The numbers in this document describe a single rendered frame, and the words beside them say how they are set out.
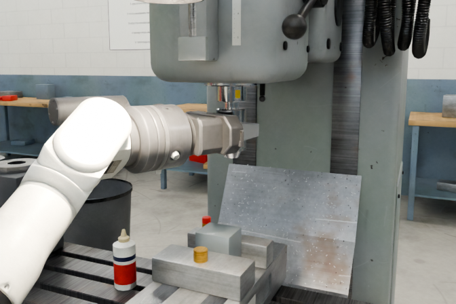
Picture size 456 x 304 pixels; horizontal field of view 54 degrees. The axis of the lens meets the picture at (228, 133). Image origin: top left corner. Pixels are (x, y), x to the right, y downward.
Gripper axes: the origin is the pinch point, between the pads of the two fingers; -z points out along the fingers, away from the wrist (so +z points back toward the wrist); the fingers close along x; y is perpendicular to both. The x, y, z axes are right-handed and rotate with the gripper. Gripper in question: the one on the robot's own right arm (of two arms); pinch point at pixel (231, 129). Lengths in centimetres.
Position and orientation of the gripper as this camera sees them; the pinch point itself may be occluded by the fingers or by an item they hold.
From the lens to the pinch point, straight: 69.4
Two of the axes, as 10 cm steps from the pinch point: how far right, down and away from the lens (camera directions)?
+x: -6.7, -1.1, 7.4
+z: -7.5, 0.9, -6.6
